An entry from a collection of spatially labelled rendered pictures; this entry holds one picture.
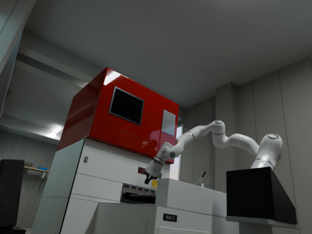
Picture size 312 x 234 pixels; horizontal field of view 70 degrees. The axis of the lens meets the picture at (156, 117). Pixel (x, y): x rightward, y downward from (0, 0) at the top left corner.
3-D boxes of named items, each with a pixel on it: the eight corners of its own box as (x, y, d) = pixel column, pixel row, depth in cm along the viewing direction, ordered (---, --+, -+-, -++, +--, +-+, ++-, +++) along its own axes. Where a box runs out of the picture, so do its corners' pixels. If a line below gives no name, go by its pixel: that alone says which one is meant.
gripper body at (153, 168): (152, 156, 163) (143, 170, 160) (163, 163, 159) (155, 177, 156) (154, 159, 170) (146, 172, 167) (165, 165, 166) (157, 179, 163)
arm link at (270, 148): (273, 178, 137) (282, 155, 152) (275, 154, 128) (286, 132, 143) (252, 171, 144) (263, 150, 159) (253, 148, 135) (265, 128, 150)
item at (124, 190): (120, 201, 162) (122, 187, 166) (165, 209, 186) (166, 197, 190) (121, 201, 161) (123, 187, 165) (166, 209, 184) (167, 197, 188)
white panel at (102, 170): (68, 197, 143) (84, 138, 159) (164, 212, 187) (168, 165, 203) (70, 197, 140) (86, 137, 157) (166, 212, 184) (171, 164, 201)
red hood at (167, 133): (55, 151, 209) (73, 96, 234) (128, 170, 253) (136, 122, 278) (88, 136, 153) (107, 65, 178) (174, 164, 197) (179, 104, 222)
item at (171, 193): (154, 206, 116) (157, 178, 122) (219, 217, 145) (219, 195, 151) (166, 206, 109) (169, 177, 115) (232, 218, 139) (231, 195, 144)
